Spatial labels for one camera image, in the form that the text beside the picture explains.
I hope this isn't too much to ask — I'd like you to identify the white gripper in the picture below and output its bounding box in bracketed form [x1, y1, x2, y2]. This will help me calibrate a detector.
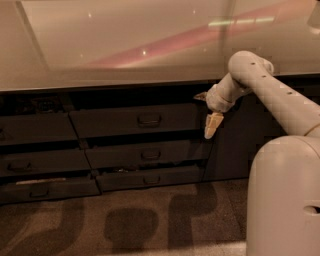
[194, 84, 234, 139]

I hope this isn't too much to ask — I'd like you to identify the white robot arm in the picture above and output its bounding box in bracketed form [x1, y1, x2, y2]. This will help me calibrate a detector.
[194, 0, 320, 139]

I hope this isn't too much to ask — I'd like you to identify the dark cabinet door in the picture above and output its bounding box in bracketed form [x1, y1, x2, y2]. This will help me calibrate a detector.
[203, 79, 320, 182]

